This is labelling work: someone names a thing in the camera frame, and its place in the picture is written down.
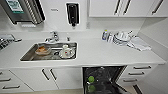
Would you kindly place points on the stainless steel dishwasher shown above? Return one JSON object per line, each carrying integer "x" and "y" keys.
{"x": 106, "y": 80}

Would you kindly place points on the white plate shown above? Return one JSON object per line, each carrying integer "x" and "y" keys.
{"x": 67, "y": 55}

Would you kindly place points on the black soap dispenser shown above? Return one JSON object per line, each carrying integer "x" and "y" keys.
{"x": 72, "y": 14}

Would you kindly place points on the chrome faucet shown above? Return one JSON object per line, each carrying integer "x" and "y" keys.
{"x": 53, "y": 37}

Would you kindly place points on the white cup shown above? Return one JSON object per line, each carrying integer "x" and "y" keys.
{"x": 66, "y": 48}

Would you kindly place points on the white two-door base cabinet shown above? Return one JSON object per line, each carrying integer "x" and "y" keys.
{"x": 66, "y": 78}

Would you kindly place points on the stainless steel sink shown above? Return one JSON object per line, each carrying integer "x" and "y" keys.
{"x": 28, "y": 56}

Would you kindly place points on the white drawer unit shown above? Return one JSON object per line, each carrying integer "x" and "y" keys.
{"x": 13, "y": 83}
{"x": 140, "y": 71}

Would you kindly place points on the steel paper towel dispenser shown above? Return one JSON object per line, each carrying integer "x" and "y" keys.
{"x": 20, "y": 10}

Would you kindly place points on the small dish soap bottle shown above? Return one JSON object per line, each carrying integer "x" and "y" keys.
{"x": 105, "y": 35}

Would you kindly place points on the stack of white dishes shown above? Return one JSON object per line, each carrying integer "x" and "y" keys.
{"x": 122, "y": 38}

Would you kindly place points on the white dish cloth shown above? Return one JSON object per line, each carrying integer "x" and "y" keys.
{"x": 140, "y": 45}

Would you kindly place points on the orange bowl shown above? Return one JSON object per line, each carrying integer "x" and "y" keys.
{"x": 42, "y": 50}

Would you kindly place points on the white wall cabinet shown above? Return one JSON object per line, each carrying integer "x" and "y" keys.
{"x": 100, "y": 8}

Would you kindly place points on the small wall label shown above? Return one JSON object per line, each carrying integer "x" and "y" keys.
{"x": 54, "y": 10}

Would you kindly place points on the white wall socket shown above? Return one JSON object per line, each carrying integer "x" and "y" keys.
{"x": 88, "y": 25}

